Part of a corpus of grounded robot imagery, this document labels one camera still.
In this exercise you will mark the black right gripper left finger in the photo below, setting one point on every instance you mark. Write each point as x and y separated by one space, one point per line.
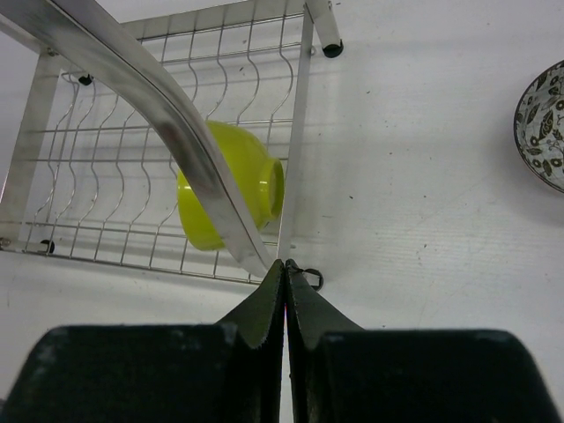
229 371

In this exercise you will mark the green round bowl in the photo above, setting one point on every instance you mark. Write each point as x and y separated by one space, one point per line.
259 176

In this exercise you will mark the pink floral bowl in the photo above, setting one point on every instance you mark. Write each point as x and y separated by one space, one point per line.
538 126

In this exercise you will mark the stainless steel dish rack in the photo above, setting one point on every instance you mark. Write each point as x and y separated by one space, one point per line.
85 34

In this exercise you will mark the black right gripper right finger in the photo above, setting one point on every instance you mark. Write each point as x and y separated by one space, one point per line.
341 372

